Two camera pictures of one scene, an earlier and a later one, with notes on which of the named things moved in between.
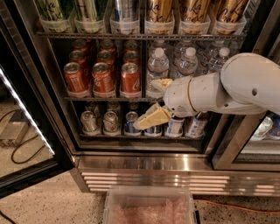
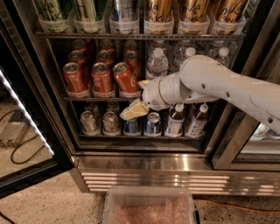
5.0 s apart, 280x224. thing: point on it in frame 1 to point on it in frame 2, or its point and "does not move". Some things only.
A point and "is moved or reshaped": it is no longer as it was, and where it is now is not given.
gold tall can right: (230, 10) does not move
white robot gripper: (177, 94) to (152, 93)
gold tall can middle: (195, 10) does not move
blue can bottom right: (157, 130) does not move
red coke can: (130, 78) is moved or reshaped
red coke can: (130, 45) does not move
